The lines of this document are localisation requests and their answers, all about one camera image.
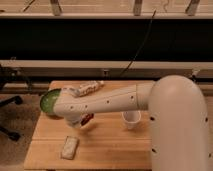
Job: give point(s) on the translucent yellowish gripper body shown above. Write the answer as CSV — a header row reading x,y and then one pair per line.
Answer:
x,y
80,123

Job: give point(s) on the red pepper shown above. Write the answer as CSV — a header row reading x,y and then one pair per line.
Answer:
x,y
87,117

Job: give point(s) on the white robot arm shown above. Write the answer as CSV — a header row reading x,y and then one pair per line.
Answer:
x,y
179,127

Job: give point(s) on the white sponge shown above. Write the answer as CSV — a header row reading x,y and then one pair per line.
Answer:
x,y
69,148

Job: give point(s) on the green bowl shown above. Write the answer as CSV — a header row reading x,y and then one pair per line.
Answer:
x,y
48,100

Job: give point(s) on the white crumpled towel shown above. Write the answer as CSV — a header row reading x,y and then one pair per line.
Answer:
x,y
86,88

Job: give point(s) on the white paper cup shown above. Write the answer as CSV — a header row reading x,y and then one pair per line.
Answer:
x,y
131,119

